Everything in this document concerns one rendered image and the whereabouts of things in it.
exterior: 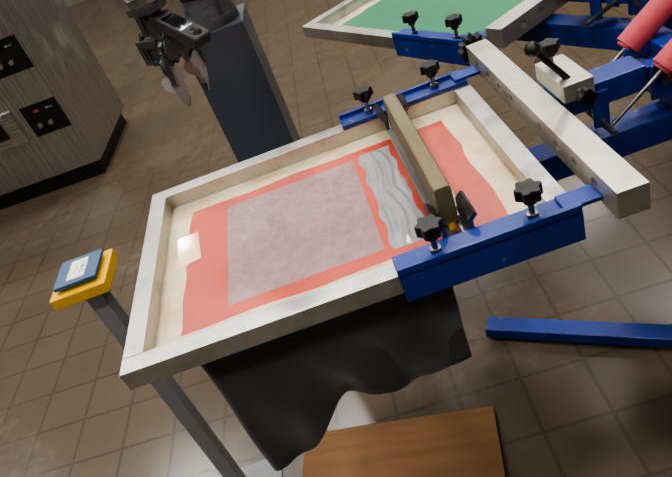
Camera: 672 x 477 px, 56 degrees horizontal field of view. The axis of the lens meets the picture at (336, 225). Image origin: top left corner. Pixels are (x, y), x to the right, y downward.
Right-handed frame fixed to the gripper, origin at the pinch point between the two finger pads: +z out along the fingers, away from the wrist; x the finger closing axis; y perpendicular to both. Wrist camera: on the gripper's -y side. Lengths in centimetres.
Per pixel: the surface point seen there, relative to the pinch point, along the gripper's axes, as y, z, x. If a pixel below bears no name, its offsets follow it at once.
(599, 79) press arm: -73, 15, -28
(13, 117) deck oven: 296, 63, -91
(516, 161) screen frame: -64, 21, -8
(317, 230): -30.1, 24.1, 12.4
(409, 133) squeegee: -44.4, 13.6, -6.2
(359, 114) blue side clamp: -21.3, 19.6, -22.7
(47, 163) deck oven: 297, 99, -92
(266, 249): -22.0, 24.1, 19.5
